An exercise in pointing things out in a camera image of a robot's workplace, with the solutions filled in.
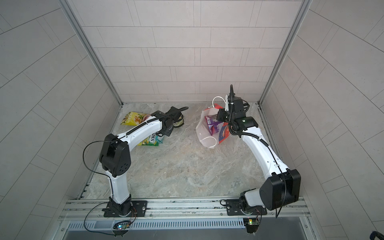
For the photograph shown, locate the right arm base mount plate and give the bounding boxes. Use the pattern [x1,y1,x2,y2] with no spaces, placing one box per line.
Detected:
[220,199,268,216]

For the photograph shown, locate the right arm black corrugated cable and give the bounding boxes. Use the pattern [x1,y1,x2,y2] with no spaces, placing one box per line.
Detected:
[227,84,287,218]

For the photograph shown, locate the white ventilation grille strip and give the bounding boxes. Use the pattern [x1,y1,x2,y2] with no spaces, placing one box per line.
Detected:
[67,218,245,232]

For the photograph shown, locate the right circuit board with LED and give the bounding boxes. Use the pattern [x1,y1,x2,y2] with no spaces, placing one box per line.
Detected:
[243,218,260,228]

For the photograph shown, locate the yellow green Fox's candy packet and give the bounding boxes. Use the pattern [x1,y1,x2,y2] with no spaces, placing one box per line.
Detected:
[173,116,184,128]

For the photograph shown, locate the purple snack packet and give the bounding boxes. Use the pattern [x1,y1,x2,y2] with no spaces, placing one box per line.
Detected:
[205,114,223,136]

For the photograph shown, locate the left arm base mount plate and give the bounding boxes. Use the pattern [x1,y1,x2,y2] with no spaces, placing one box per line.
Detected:
[102,201,148,218]

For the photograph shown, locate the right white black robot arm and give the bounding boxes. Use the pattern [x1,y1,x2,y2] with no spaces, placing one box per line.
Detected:
[218,94,301,216]

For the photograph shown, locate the yellow green chips packet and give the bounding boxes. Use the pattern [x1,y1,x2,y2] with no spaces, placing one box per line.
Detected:
[121,112,151,126]

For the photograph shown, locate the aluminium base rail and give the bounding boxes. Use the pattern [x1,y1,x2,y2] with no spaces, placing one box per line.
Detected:
[59,196,311,221]

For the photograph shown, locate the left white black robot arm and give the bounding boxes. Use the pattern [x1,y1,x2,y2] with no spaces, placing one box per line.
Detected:
[100,107,188,217]

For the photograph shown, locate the circuit board with led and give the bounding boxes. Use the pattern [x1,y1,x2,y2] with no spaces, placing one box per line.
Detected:
[243,218,260,228]
[113,221,131,231]

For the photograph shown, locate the left circuit board with LED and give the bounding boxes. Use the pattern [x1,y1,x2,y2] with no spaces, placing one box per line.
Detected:
[113,221,131,231]

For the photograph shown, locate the red white paper bag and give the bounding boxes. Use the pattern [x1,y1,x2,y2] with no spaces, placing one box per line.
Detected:
[196,96,230,149]

